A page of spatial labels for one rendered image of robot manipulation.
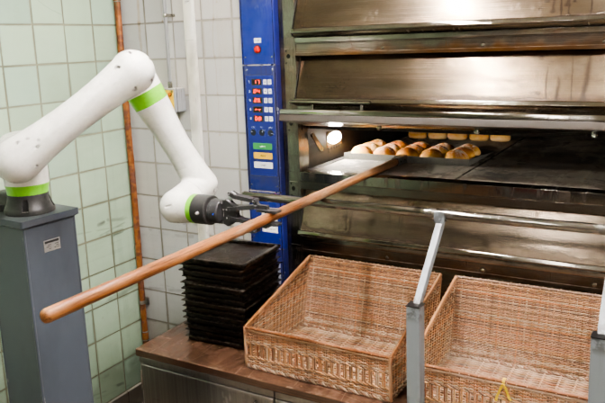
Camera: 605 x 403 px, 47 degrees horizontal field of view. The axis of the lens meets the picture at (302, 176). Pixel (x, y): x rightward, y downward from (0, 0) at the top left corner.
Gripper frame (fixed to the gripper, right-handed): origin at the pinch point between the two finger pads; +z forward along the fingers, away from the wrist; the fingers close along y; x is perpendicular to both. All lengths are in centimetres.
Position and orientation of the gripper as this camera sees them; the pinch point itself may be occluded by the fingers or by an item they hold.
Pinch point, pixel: (269, 217)
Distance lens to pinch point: 200.9
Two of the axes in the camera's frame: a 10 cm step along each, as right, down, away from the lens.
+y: 0.3, 9.8, 1.9
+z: 8.6, 0.7, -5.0
